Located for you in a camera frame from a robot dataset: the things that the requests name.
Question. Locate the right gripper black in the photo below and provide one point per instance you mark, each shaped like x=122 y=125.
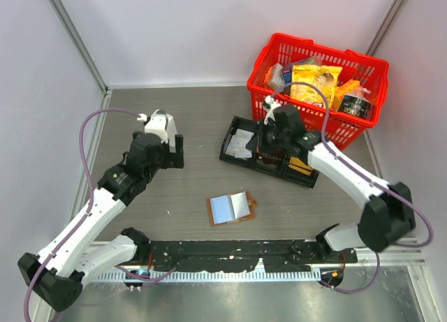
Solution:
x=258 y=140

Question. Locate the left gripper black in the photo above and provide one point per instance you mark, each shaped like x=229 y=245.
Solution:
x=173 y=160

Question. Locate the brown leather card holder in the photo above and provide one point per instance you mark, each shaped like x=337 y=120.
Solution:
x=231 y=208

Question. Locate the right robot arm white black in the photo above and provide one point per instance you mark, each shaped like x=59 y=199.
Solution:
x=386 y=208

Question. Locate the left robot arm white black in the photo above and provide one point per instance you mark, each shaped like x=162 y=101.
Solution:
x=60 y=271

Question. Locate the white cards stack in tray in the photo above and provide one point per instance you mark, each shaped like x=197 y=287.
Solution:
x=237 y=144

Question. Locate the brown cards stack in tray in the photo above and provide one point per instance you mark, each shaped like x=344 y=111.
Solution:
x=271 y=160

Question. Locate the yellow cards stack in tray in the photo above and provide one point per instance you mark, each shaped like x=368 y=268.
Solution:
x=297 y=165

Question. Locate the black compartment tray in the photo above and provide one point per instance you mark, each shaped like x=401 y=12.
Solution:
x=284 y=173

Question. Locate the white bottle grey cap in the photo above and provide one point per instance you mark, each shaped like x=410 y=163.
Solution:
x=171 y=128

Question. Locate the grey carton box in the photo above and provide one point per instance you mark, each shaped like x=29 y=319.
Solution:
x=274 y=79

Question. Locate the yellow snack bag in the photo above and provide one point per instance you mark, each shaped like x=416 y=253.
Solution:
x=320 y=84

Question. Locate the orange snack packet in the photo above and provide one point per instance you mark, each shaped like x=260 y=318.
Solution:
x=341 y=91

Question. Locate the black round can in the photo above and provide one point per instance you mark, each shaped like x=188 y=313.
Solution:
x=356 y=106

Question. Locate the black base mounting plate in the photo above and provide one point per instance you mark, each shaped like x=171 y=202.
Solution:
x=235 y=256

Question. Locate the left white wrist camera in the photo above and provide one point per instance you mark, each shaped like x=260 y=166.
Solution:
x=155 y=125

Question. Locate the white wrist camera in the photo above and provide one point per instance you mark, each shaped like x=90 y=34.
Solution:
x=270 y=105
x=155 y=125

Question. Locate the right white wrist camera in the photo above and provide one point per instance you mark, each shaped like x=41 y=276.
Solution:
x=270 y=105

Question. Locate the white slotted cable duct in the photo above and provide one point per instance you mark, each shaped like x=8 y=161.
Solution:
x=257 y=275

